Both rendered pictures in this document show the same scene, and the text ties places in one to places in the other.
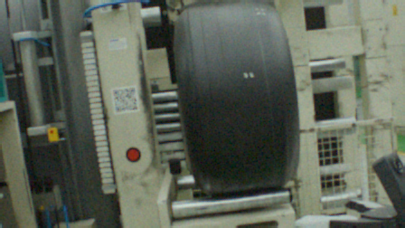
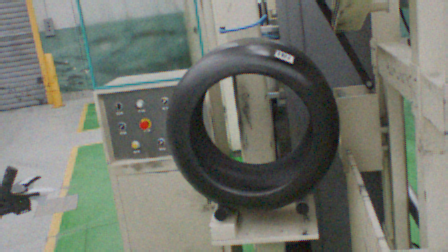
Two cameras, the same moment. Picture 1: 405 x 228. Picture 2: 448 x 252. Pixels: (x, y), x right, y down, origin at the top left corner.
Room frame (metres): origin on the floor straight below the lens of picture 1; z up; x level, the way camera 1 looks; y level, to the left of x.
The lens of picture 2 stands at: (1.64, -1.86, 1.63)
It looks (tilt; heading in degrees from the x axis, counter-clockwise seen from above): 14 degrees down; 98
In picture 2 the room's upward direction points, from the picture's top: 8 degrees counter-clockwise
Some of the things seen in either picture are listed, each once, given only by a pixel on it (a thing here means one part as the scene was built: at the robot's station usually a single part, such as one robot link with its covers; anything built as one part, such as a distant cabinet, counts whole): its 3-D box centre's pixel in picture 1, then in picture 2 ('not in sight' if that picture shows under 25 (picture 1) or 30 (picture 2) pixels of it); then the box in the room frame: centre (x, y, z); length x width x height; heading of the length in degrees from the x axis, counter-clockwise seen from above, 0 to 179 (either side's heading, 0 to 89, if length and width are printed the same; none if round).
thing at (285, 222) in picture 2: not in sight; (266, 217); (1.49, -0.03, 0.80); 0.37 x 0.36 x 0.02; 0
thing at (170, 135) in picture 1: (159, 130); (357, 127); (1.87, 0.19, 1.05); 0.20 x 0.15 x 0.30; 90
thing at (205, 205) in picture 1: (230, 203); (225, 195); (1.35, -0.04, 0.90); 0.35 x 0.05 x 0.05; 90
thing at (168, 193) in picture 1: (169, 196); not in sight; (1.49, 0.15, 0.90); 0.40 x 0.03 x 0.10; 0
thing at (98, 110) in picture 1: (99, 112); not in sight; (1.44, 0.31, 1.19); 0.05 x 0.04 x 0.48; 0
